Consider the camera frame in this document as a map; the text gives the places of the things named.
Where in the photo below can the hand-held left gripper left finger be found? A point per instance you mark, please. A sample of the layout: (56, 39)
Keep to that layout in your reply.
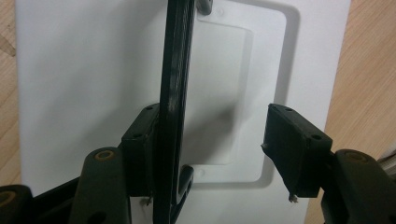
(140, 155)

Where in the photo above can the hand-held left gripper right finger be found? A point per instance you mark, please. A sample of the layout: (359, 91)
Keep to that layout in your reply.
(295, 152)

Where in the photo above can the black panel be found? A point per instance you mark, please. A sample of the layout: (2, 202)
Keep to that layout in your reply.
(174, 77)

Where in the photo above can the white board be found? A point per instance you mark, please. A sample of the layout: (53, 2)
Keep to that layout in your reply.
(77, 93)

